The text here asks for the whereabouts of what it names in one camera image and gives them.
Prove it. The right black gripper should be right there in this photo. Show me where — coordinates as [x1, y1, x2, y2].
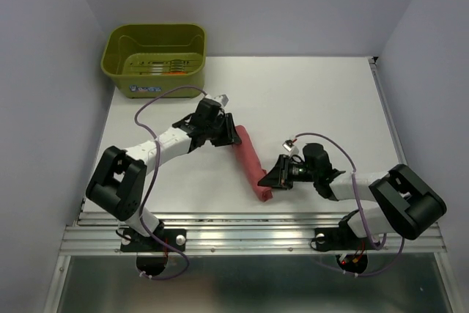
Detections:
[256, 154, 317, 190]

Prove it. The red t shirt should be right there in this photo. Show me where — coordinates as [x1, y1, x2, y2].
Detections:
[232, 125, 273, 202]

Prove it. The olive green plastic bin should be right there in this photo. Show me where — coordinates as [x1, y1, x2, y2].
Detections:
[100, 23, 207, 99]

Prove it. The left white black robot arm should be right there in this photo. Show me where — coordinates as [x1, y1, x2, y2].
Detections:
[86, 95, 241, 250]

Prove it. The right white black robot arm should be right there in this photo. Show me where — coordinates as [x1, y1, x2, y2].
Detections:
[258, 143, 447, 247]

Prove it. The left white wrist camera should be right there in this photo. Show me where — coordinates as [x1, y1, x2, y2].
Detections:
[205, 95, 229, 107]

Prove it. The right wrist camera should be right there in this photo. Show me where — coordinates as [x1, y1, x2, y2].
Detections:
[282, 139, 298, 156]

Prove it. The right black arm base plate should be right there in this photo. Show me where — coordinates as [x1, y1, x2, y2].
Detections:
[310, 227, 374, 252]

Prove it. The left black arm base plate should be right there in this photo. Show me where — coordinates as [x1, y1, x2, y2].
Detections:
[115, 228, 187, 253]

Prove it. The aluminium front rail frame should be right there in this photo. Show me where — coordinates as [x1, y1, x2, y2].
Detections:
[45, 56, 460, 312]

